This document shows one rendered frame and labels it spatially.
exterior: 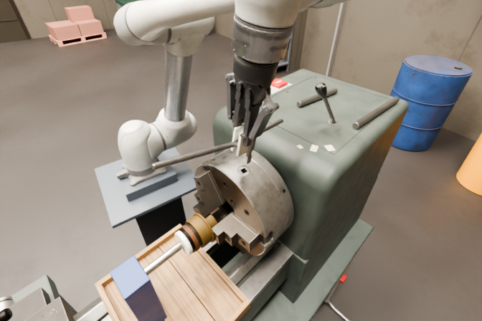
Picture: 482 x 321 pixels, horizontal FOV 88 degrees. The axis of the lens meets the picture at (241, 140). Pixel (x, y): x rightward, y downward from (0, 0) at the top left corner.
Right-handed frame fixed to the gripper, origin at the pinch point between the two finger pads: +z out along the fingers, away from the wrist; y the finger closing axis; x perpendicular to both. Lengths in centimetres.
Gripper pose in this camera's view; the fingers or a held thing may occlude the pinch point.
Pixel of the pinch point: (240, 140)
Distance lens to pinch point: 55.5
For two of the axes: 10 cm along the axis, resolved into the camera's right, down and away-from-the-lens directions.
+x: 7.6, -3.7, 5.3
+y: 6.3, 6.0, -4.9
